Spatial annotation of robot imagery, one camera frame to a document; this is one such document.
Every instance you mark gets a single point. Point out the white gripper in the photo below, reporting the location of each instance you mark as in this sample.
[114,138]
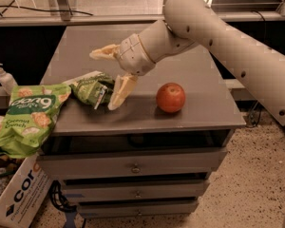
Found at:
[134,55]

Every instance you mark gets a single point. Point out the small green jalapeno chip bag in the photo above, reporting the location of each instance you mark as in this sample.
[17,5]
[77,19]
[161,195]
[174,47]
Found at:
[94,88]

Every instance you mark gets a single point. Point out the large green rice chip bag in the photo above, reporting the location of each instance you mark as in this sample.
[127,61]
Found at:
[32,114]

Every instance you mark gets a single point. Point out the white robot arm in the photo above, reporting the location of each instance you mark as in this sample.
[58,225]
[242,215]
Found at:
[259,68]

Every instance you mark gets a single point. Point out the red apple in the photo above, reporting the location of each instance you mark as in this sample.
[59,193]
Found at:
[170,98]

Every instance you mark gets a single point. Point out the grey drawer cabinet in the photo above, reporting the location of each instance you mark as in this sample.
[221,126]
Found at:
[139,160]

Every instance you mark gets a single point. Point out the white pump bottle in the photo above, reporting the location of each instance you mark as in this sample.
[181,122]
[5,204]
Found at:
[7,81]

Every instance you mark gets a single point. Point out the white cardboard box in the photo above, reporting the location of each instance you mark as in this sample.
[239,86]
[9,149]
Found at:
[22,197]

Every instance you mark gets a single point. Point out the grey metal shelf frame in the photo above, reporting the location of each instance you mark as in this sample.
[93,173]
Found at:
[38,12]

